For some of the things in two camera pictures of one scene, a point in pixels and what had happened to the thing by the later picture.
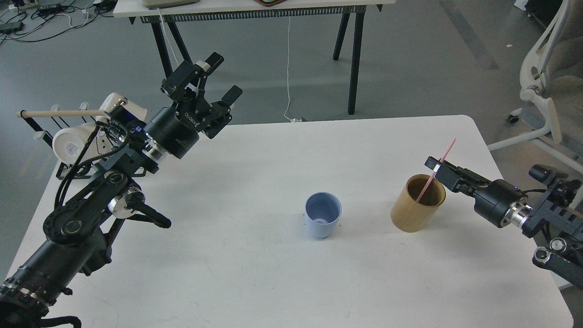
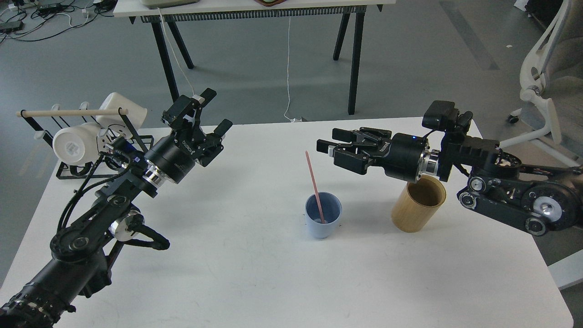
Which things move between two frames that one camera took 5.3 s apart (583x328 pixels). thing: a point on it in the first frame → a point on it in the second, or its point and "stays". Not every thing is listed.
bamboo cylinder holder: x=407 y=215 stays
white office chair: x=552 y=73 stays
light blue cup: x=323 y=210 stays
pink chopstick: x=431 y=179 → x=320 y=212
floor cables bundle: x=30 y=20 stays
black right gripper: x=494 y=200 → x=401 y=154
